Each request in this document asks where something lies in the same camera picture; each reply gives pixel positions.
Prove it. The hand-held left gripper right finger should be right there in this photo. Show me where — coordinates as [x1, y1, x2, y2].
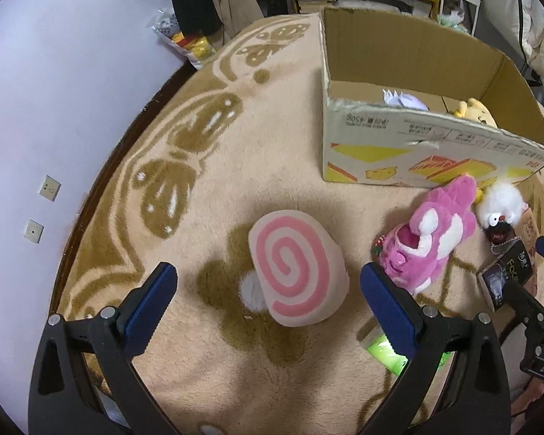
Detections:
[354, 261, 513, 435]

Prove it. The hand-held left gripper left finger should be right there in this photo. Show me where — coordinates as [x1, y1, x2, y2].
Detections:
[27, 261, 184, 435]

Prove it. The pink swirl plush pillow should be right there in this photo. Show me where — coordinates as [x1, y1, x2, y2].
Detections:
[248, 211, 351, 328]

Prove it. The cardboard box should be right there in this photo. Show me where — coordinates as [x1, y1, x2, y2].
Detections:
[320, 7, 544, 189]

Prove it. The person's right forearm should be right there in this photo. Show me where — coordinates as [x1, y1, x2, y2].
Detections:
[510, 378, 544, 422]

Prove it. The black packet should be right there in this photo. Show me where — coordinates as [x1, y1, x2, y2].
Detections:
[477, 241, 539, 312]

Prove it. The beige printed hang tag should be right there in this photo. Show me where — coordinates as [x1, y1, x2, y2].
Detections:
[517, 206, 541, 254]

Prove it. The green packet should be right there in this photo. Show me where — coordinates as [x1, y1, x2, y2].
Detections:
[366, 333, 452, 377]

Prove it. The white fluffy plush toy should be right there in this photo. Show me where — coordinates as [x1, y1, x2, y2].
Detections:
[475, 180, 527, 229]

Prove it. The pink plush bear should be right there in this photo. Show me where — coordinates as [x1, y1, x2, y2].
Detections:
[372, 174, 479, 295]

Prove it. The yellow plush toy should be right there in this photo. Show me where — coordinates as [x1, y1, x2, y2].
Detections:
[451, 97, 499, 128]

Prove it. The beige patterned rug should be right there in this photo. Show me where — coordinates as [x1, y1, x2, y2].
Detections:
[50, 13, 544, 435]

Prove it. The white crumpled paper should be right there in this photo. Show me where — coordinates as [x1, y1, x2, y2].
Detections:
[381, 88, 430, 112]

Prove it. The white metal rack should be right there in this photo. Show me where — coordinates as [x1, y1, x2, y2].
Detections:
[442, 0, 483, 37]

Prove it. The clear plastic bag of toys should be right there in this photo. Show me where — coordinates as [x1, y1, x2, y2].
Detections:
[149, 9, 218, 71]

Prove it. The stack of books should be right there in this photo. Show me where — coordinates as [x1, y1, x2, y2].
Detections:
[294, 0, 338, 15]

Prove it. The dark round keychain charm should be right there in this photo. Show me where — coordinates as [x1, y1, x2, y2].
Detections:
[486, 222, 516, 244]

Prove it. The beige wall socket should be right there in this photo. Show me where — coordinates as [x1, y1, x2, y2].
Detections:
[24, 219, 45, 244]
[38, 174, 62, 201]

